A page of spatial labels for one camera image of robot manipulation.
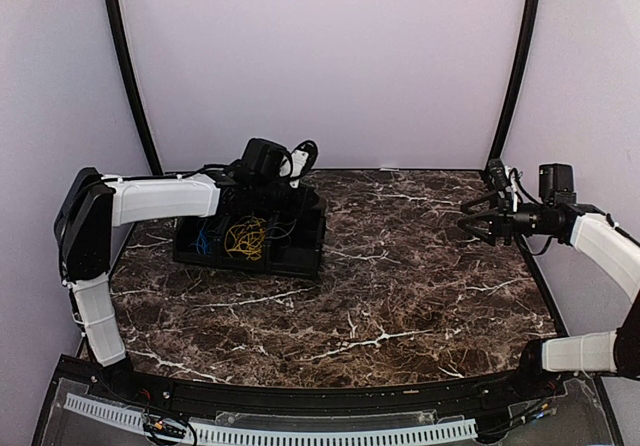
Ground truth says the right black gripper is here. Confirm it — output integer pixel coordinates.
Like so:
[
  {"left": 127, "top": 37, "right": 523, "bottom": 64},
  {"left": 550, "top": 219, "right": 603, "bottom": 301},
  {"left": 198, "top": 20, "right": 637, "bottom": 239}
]
[{"left": 460, "top": 190, "right": 554, "bottom": 247}]

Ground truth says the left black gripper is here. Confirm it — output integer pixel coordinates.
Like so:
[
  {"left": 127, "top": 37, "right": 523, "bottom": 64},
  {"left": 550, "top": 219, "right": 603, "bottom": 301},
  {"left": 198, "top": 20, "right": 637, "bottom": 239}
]
[{"left": 254, "top": 178, "right": 319, "bottom": 219}]

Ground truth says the black three-compartment bin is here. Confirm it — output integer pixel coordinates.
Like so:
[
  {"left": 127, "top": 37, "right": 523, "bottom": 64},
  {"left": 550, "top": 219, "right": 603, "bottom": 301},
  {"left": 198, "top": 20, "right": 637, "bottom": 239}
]
[{"left": 172, "top": 206, "right": 326, "bottom": 279}]

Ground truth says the yellow cable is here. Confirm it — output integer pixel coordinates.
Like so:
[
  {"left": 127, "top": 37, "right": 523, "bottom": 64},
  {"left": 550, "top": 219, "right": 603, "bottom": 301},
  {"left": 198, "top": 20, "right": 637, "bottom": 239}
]
[{"left": 223, "top": 216, "right": 269, "bottom": 261}]

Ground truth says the blue cable bundle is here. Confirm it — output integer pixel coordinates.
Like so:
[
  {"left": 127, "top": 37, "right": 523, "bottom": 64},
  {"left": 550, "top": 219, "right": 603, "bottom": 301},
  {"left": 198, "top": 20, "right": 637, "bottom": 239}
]
[{"left": 191, "top": 219, "right": 216, "bottom": 257}]

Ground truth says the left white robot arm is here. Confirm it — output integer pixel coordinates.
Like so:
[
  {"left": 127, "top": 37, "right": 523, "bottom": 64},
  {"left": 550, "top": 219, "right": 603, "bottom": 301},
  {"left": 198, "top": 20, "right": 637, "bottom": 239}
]
[{"left": 54, "top": 138, "right": 325, "bottom": 402}]

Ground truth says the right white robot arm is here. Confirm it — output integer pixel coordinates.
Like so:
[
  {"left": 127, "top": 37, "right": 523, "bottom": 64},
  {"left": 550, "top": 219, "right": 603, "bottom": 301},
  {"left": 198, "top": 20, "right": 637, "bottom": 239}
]
[{"left": 458, "top": 159, "right": 639, "bottom": 400}]

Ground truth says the grey cable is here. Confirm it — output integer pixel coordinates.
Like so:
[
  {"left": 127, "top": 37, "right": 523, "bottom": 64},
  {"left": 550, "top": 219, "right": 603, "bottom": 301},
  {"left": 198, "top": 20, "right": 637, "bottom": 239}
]
[{"left": 267, "top": 217, "right": 300, "bottom": 245}]

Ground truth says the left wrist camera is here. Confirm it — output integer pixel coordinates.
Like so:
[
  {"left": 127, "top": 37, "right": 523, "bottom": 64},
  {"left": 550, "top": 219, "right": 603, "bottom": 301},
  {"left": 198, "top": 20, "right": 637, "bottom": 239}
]
[{"left": 279, "top": 140, "right": 319, "bottom": 188}]

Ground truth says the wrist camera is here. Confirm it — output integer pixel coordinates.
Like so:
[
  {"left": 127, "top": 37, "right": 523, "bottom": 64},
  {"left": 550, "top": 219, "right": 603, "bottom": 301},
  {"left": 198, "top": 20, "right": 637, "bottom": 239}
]
[
  {"left": 487, "top": 158, "right": 521, "bottom": 213},
  {"left": 279, "top": 140, "right": 319, "bottom": 188}
]

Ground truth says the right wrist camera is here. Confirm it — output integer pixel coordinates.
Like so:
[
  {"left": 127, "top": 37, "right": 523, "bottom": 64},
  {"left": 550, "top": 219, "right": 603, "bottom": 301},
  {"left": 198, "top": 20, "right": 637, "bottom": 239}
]
[{"left": 487, "top": 158, "right": 521, "bottom": 213}]

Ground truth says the right black frame post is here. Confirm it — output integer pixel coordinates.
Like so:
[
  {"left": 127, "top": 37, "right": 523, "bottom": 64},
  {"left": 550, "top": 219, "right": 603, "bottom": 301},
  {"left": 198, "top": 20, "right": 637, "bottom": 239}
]
[{"left": 485, "top": 0, "right": 540, "bottom": 170}]

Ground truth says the black frame post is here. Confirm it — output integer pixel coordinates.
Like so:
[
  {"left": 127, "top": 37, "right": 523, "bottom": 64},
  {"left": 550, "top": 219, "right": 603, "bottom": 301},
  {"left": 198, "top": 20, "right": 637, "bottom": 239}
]
[
  {"left": 485, "top": 0, "right": 540, "bottom": 170},
  {"left": 104, "top": 0, "right": 163, "bottom": 175}
]

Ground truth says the white slotted cable duct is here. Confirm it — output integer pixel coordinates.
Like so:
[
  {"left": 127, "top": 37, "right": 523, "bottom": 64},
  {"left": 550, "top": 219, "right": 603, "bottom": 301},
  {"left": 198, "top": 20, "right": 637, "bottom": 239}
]
[{"left": 63, "top": 393, "right": 478, "bottom": 445}]

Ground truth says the black front rail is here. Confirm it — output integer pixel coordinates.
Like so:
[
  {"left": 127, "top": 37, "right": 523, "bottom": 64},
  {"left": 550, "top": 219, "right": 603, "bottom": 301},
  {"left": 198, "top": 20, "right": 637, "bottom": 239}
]
[{"left": 89, "top": 365, "right": 531, "bottom": 417}]

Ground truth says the left black frame post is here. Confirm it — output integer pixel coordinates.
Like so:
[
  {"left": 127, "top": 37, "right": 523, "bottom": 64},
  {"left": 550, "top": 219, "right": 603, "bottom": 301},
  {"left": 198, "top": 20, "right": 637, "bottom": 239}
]
[{"left": 104, "top": 0, "right": 163, "bottom": 175}]

